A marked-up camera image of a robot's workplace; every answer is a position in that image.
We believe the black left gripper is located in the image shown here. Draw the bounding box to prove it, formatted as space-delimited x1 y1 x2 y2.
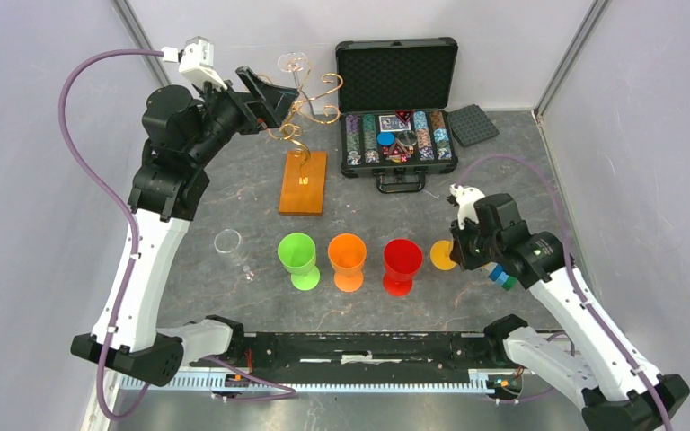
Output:
188 66 298 166

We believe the yellow wine glass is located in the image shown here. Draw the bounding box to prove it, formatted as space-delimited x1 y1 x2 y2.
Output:
429 240 457 271

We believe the clear wine glass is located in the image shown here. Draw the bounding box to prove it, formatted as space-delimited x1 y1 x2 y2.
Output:
277 52 314 115
213 229 255 281

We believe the red wine glass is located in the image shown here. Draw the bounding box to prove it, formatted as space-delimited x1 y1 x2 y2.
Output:
383 238 423 296

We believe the orange wine glass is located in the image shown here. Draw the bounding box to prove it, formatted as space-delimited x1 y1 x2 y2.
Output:
327 233 367 293

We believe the green wine glass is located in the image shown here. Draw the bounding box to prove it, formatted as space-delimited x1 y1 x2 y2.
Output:
277 233 320 291

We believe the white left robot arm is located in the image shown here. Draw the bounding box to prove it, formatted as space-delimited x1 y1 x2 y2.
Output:
70 66 299 387

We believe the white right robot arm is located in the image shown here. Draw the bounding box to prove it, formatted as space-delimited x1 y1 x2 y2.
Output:
448 185 690 430

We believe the blue green block stack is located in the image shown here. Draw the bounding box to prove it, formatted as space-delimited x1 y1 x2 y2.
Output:
485 263 518 291

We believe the blue playing card deck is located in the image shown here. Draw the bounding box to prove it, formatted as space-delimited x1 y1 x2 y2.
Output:
378 114 411 133

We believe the blue round chip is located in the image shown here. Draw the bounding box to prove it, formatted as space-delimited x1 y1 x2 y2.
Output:
376 132 395 146

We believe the black foam pad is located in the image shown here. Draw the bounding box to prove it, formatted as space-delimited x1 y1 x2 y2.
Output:
447 104 500 147

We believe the black poker chip case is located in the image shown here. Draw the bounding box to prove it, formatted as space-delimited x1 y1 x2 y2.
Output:
334 37 458 194

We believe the clear round dealer button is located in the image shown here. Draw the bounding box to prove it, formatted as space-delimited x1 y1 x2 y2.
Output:
396 130 417 148

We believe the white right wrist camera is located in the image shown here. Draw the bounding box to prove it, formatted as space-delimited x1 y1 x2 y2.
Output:
449 184 486 230

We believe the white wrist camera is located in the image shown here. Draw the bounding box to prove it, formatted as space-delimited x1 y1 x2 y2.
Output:
161 36 228 91
449 184 486 230

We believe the gold wire rack wooden base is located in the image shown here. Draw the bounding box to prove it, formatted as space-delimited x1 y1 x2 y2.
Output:
268 96 341 216

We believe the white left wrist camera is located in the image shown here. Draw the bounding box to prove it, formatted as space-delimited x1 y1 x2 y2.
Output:
161 36 228 91

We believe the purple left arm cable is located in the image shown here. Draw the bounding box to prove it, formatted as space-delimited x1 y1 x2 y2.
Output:
57 48 298 422

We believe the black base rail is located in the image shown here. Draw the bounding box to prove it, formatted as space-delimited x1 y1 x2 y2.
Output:
219 331 517 384

